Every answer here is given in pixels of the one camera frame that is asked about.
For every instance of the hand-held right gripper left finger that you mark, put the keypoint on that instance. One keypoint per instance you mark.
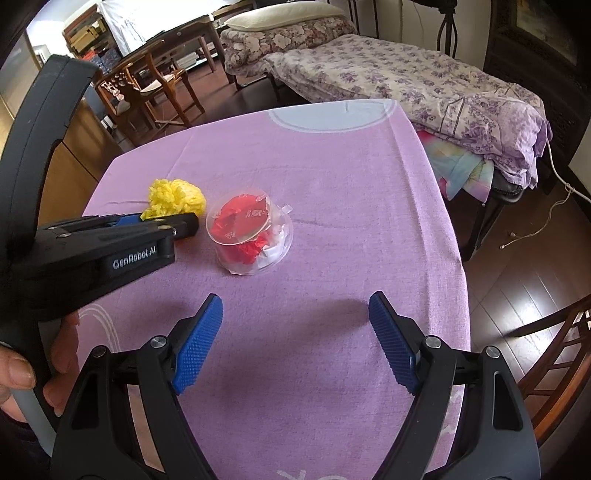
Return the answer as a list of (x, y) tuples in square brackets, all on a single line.
[(198, 350)]

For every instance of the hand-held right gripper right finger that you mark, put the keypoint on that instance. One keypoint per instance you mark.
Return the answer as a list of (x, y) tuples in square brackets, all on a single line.
[(392, 341)]

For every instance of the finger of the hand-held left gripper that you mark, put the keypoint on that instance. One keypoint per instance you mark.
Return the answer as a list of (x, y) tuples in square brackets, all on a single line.
[(182, 227), (127, 220)]

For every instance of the yellow paper ball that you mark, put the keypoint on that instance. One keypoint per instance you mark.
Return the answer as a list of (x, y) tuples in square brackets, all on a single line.
[(178, 196)]

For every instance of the clear plastic cup with wrapper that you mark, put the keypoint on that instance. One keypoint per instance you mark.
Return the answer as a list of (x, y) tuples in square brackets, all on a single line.
[(240, 221)]

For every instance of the person's left hand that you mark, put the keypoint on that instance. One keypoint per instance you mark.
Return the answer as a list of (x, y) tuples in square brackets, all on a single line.
[(18, 374)]

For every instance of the light wooden cabinet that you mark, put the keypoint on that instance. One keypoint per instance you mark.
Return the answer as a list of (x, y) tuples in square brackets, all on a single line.
[(83, 147)]

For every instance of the wooden chair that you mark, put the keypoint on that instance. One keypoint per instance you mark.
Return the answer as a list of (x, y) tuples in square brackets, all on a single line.
[(561, 350), (159, 84)]

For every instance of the pink tablecloth table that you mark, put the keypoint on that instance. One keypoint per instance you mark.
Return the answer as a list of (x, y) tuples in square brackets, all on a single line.
[(323, 184)]

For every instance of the black stool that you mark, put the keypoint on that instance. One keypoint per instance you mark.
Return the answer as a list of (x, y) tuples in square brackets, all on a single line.
[(503, 191)]

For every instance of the pastel colourful cloth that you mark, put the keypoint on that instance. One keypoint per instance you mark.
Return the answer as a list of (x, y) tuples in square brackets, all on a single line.
[(457, 166)]

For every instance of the stack of cardboard boxes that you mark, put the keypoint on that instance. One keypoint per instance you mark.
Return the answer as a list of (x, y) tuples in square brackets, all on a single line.
[(87, 37)]

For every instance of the wooden table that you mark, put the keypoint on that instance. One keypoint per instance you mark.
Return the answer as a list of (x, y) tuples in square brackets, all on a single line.
[(194, 30)]

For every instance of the floral quilt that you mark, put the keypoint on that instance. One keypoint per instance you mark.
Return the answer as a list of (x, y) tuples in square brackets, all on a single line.
[(286, 39)]

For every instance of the white pillow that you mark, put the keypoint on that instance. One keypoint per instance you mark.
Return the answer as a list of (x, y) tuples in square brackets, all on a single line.
[(277, 16)]

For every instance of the purple floral folded blanket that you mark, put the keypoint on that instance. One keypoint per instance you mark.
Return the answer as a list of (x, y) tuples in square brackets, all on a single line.
[(503, 134)]

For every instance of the bed with floral sheet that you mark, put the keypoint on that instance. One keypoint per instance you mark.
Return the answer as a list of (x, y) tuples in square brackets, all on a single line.
[(369, 74)]

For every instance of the dark carved wooden wardrobe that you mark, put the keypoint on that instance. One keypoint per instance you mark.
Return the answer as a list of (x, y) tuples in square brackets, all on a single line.
[(531, 69)]

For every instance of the black metal stand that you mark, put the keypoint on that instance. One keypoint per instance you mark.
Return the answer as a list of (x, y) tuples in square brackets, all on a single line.
[(447, 27)]

